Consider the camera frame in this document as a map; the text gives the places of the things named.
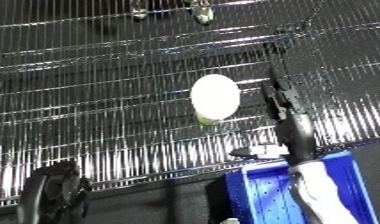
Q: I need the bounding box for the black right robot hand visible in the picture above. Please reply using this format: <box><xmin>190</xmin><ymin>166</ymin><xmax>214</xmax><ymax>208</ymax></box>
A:
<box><xmin>229</xmin><ymin>66</ymin><xmax>320</xmax><ymax>167</ymax></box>

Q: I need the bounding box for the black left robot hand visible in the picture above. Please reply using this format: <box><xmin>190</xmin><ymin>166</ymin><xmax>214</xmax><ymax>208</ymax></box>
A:
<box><xmin>15</xmin><ymin>161</ymin><xmax>95</xmax><ymax>224</ymax></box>

